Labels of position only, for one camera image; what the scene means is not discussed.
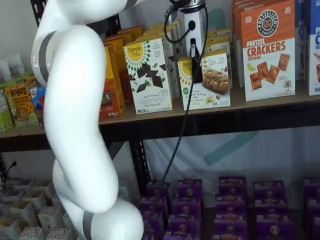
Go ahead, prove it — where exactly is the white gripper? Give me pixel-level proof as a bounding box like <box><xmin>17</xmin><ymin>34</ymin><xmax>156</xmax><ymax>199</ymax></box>
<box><xmin>183</xmin><ymin>9</ymin><xmax>208</xmax><ymax>84</ymax></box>

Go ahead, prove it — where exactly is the Simple Mills almond bar box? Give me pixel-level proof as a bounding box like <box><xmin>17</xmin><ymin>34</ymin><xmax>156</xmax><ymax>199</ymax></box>
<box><xmin>203</xmin><ymin>41</ymin><xmax>233</xmax><ymax>90</ymax></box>
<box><xmin>177</xmin><ymin>51</ymin><xmax>231</xmax><ymax>111</ymax></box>
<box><xmin>207</xmin><ymin>27</ymin><xmax>234</xmax><ymax>39</ymax></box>
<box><xmin>206</xmin><ymin>36</ymin><xmax>232</xmax><ymax>45</ymax></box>

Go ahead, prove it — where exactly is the Simple Mills sweet thins box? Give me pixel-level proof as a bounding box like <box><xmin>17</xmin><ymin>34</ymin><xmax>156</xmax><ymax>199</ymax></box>
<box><xmin>123</xmin><ymin>37</ymin><xmax>173</xmax><ymax>115</ymax></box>
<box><xmin>142</xmin><ymin>27</ymin><xmax>180</xmax><ymax>100</ymax></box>
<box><xmin>152</xmin><ymin>19</ymin><xmax>183</xmax><ymax>60</ymax></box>

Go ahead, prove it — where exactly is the orange pretzel crackers box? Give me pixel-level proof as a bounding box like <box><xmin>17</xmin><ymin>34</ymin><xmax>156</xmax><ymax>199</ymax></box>
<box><xmin>231</xmin><ymin>0</ymin><xmax>296</xmax><ymax>88</ymax></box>
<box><xmin>240</xmin><ymin>3</ymin><xmax>297</xmax><ymax>102</ymax></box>

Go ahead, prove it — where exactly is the orange yellow snack box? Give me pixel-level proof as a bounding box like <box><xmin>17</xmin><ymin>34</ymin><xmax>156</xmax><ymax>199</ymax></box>
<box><xmin>103</xmin><ymin>36</ymin><xmax>135</xmax><ymax>106</ymax></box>
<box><xmin>116</xmin><ymin>25</ymin><xmax>145</xmax><ymax>51</ymax></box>
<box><xmin>99</xmin><ymin>44</ymin><xmax>127</xmax><ymax>120</ymax></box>

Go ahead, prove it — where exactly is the black metal shelf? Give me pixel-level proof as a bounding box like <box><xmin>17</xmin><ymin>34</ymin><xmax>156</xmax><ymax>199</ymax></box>
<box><xmin>109</xmin><ymin>0</ymin><xmax>320</xmax><ymax>198</ymax></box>

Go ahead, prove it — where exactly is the blue pretzel crackers box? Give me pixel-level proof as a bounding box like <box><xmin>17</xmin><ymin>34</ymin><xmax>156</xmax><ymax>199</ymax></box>
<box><xmin>294</xmin><ymin>0</ymin><xmax>311</xmax><ymax>81</ymax></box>
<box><xmin>307</xmin><ymin>0</ymin><xmax>320</xmax><ymax>97</ymax></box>

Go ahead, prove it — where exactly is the purple Annie's snack box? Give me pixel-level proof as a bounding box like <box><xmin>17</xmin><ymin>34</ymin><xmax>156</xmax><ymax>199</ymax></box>
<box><xmin>256</xmin><ymin>214</ymin><xmax>295</xmax><ymax>240</ymax></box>
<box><xmin>138</xmin><ymin>197</ymin><xmax>168</xmax><ymax>214</ymax></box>
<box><xmin>163</xmin><ymin>231</ymin><xmax>201</xmax><ymax>240</ymax></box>
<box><xmin>146</xmin><ymin>181</ymin><xmax>171</xmax><ymax>199</ymax></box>
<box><xmin>218</xmin><ymin>176</ymin><xmax>248</xmax><ymax>197</ymax></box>
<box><xmin>171</xmin><ymin>198</ymin><xmax>202</xmax><ymax>218</ymax></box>
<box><xmin>215</xmin><ymin>194</ymin><xmax>248</xmax><ymax>214</ymax></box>
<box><xmin>167</xmin><ymin>216</ymin><xmax>201</xmax><ymax>234</ymax></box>
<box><xmin>213</xmin><ymin>212</ymin><xmax>248</xmax><ymax>240</ymax></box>
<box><xmin>302</xmin><ymin>177</ymin><xmax>320</xmax><ymax>200</ymax></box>
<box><xmin>309</xmin><ymin>217</ymin><xmax>320</xmax><ymax>240</ymax></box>
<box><xmin>306</xmin><ymin>198</ymin><xmax>320</xmax><ymax>219</ymax></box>
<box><xmin>142</xmin><ymin>212</ymin><xmax>165</xmax><ymax>240</ymax></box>
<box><xmin>252</xmin><ymin>181</ymin><xmax>286</xmax><ymax>201</ymax></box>
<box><xmin>254</xmin><ymin>198</ymin><xmax>289</xmax><ymax>216</ymax></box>
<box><xmin>176</xmin><ymin>179</ymin><xmax>203</xmax><ymax>200</ymax></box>

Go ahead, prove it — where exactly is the blue Z Bar box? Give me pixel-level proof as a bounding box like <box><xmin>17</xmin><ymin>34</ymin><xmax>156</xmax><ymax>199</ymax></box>
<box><xmin>29</xmin><ymin>84</ymin><xmax>48</xmax><ymax>127</ymax></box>

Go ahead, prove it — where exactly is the orange brown snack box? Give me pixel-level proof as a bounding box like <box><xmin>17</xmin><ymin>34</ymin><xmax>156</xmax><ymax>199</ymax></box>
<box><xmin>23</xmin><ymin>74</ymin><xmax>38</xmax><ymax>87</ymax></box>

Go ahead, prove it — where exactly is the yellow Bobo's snack box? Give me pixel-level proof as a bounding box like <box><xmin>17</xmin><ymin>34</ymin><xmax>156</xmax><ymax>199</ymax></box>
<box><xmin>11</xmin><ymin>83</ymin><xmax>40</xmax><ymax>127</ymax></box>

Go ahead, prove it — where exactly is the green snack box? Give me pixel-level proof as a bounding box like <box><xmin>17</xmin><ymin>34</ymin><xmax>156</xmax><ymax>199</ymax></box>
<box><xmin>0</xmin><ymin>87</ymin><xmax>15</xmax><ymax>133</ymax></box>

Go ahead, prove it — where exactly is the white pouch bag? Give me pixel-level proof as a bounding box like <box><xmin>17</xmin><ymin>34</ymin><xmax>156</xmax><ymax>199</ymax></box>
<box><xmin>7</xmin><ymin>53</ymin><xmax>26</xmax><ymax>77</ymax></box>
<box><xmin>0</xmin><ymin>58</ymin><xmax>12</xmax><ymax>83</ymax></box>

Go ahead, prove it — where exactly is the white open top carton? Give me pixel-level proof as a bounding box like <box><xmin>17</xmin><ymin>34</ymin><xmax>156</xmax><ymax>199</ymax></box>
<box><xmin>37</xmin><ymin>206</ymin><xmax>65</xmax><ymax>235</ymax></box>
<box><xmin>46</xmin><ymin>227</ymin><xmax>73</xmax><ymax>240</ymax></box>
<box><xmin>18</xmin><ymin>226</ymin><xmax>46</xmax><ymax>240</ymax></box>
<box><xmin>9</xmin><ymin>201</ymin><xmax>38</xmax><ymax>227</ymax></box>
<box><xmin>2</xmin><ymin>189</ymin><xmax>25</xmax><ymax>203</ymax></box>
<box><xmin>0</xmin><ymin>217</ymin><xmax>22</xmax><ymax>240</ymax></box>
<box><xmin>22</xmin><ymin>191</ymin><xmax>47</xmax><ymax>211</ymax></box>
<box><xmin>13</xmin><ymin>178</ymin><xmax>35</xmax><ymax>193</ymax></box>
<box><xmin>32</xmin><ymin>178</ymin><xmax>55</xmax><ymax>196</ymax></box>

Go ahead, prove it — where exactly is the black power plug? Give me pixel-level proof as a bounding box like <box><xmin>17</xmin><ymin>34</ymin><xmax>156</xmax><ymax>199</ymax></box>
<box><xmin>3</xmin><ymin>159</ymin><xmax>18</xmax><ymax>176</ymax></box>

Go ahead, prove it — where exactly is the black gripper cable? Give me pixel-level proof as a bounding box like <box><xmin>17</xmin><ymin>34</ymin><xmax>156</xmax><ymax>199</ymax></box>
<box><xmin>161</xmin><ymin>0</ymin><xmax>209</xmax><ymax>183</ymax></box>

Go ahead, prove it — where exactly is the white wall outlet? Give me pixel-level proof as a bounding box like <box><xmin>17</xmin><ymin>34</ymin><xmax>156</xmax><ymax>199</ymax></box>
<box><xmin>117</xmin><ymin>183</ymin><xmax>130</xmax><ymax>199</ymax></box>

